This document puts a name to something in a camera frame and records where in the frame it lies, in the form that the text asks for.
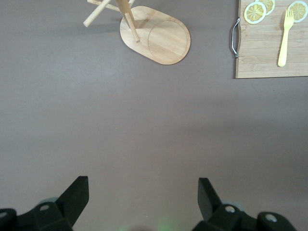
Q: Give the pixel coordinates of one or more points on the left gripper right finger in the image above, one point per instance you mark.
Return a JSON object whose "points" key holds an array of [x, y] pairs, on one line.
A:
{"points": [[209, 204]]}

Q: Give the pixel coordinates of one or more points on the wooden mug tree rack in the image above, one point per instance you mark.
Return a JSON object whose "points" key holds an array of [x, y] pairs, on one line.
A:
{"points": [[163, 43]]}

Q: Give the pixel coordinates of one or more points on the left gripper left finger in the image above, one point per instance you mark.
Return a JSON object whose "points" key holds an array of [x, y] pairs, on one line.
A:
{"points": [[69, 204]]}

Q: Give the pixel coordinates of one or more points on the brown table mat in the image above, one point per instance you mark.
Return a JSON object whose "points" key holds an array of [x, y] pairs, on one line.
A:
{"points": [[96, 108]]}

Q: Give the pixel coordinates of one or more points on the yellow plastic fork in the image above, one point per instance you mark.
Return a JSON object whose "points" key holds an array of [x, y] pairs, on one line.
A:
{"points": [[284, 43]]}

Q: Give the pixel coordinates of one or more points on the lemon slice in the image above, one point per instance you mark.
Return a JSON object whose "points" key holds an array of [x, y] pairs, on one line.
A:
{"points": [[299, 10], [255, 13], [269, 4]]}

